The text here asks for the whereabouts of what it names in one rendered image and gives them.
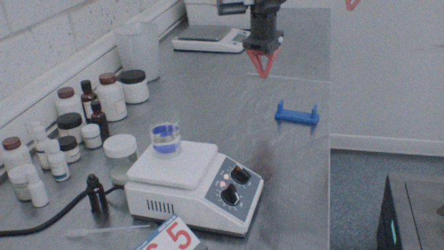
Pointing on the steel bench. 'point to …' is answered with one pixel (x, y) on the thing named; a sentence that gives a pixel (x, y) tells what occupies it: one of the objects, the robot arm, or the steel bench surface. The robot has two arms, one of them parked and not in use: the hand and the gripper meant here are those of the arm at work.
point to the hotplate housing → (187, 204)
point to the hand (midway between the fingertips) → (263, 74)
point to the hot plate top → (175, 166)
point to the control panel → (238, 211)
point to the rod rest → (296, 114)
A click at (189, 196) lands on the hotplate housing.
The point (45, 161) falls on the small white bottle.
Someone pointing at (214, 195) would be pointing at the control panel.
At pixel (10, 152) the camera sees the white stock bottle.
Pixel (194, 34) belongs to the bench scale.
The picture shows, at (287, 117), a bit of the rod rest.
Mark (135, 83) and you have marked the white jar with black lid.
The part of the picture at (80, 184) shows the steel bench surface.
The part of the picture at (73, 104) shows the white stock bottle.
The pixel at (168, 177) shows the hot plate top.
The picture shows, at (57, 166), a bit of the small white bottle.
